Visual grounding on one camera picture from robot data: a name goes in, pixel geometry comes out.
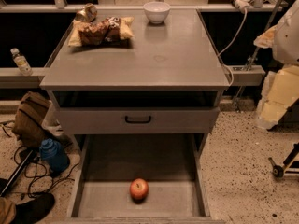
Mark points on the closed grey top drawer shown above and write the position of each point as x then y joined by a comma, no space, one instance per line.
111,120

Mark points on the grey drawer cabinet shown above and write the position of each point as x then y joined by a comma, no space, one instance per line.
172,65

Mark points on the brown chip bag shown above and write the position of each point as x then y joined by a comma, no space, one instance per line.
110,30

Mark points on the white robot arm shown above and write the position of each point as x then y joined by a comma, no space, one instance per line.
286,38

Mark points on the black shoe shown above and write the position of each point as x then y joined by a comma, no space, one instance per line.
35,210

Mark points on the white ceramic bowl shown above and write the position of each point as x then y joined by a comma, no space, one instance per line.
156,12

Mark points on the clear plastic water bottle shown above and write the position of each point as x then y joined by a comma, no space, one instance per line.
21,62

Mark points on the metal tripod pole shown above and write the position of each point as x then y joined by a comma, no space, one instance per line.
265,40

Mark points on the blue water jug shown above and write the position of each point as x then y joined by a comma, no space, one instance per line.
52,152

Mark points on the white power adapter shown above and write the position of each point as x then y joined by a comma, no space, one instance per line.
241,5

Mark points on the brown backpack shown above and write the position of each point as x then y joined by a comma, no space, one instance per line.
29,118

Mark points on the black drawer handle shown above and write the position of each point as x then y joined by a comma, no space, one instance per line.
137,120

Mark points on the metal can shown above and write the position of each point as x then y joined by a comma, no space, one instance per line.
87,14

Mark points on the black wheeled stand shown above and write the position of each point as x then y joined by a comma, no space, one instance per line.
290,164

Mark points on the red apple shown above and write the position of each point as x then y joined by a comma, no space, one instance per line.
139,189

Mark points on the open grey middle drawer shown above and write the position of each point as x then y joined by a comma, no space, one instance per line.
170,163

